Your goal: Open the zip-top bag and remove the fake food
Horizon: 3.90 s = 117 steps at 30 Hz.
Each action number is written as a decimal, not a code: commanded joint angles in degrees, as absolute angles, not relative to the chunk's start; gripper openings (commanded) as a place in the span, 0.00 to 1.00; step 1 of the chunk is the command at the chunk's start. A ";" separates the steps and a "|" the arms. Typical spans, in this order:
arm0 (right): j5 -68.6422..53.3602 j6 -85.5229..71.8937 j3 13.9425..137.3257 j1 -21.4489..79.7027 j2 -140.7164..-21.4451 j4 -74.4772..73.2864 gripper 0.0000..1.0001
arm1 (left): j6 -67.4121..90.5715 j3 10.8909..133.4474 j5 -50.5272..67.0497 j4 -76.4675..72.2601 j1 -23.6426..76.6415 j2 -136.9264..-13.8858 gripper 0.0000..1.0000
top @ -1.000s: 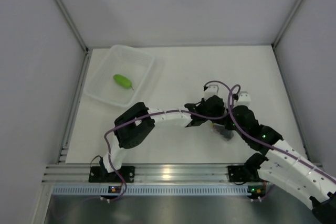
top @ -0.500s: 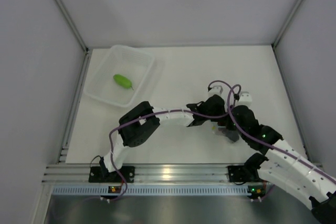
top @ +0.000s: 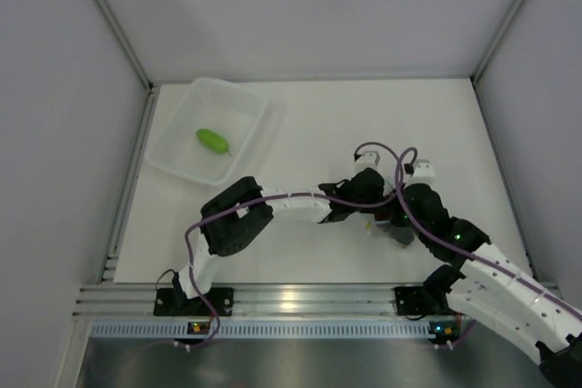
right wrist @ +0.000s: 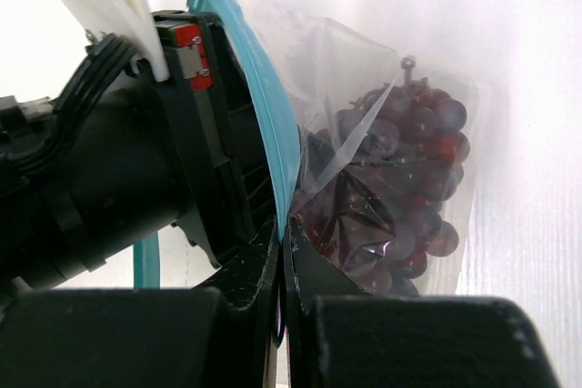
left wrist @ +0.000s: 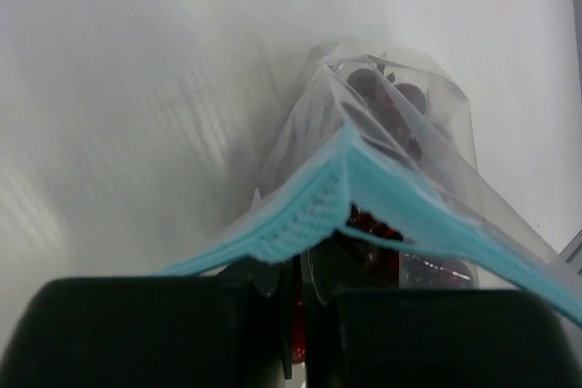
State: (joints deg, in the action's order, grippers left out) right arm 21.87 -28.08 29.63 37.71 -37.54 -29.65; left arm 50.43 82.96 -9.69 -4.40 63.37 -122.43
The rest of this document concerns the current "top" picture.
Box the fake dark blue fruit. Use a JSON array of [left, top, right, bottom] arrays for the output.
[[388, 225, 416, 247]]

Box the clear zip top bag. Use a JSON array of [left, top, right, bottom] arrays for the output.
[[363, 214, 403, 247]]

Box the fake green vegetable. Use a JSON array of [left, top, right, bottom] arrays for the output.
[[196, 128, 231, 155]]

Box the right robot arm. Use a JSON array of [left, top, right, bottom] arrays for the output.
[[396, 184, 581, 387]]

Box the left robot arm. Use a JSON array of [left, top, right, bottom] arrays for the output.
[[172, 168, 396, 315]]

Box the white perforated plastic basket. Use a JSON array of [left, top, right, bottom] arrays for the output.
[[145, 77, 284, 187]]

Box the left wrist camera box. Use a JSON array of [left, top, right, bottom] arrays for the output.
[[354, 150, 380, 174]]

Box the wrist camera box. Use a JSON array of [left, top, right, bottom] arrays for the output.
[[354, 150, 380, 174], [406, 159, 436, 186]]

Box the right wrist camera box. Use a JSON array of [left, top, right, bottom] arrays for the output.
[[406, 159, 436, 186]]

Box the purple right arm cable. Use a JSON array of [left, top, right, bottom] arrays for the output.
[[394, 146, 582, 348]]

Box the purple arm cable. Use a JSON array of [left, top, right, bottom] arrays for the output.
[[184, 141, 406, 348], [394, 146, 582, 348]]

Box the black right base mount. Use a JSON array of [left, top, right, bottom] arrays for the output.
[[394, 286, 447, 317]]

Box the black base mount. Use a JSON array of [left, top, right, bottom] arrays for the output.
[[394, 286, 447, 317], [153, 287, 235, 317]]

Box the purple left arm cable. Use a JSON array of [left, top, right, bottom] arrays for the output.
[[184, 141, 406, 348]]

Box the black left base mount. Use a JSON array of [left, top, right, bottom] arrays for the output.
[[153, 287, 235, 317]]

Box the aluminium mounting rail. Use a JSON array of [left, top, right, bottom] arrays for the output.
[[73, 283, 396, 319]]

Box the slotted grey cable duct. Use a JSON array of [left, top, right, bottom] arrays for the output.
[[91, 320, 444, 340]]

